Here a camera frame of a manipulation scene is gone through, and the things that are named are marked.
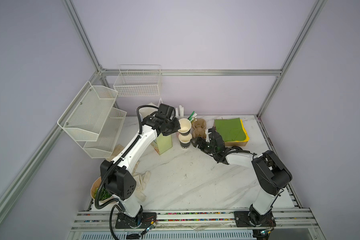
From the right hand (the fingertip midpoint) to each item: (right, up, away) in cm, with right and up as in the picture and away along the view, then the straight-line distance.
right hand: (192, 142), depth 91 cm
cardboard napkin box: (+33, -2, +10) cm, 34 cm away
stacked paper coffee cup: (-5, +1, +3) cm, 6 cm away
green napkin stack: (+28, +8, +16) cm, 34 cm away
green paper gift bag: (-18, -1, -1) cm, 18 cm away
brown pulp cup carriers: (+6, +11, +20) cm, 24 cm away
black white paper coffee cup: (-4, +10, -2) cm, 11 cm away
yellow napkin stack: (+38, +2, +9) cm, 39 cm away
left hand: (-9, +9, -10) cm, 16 cm away
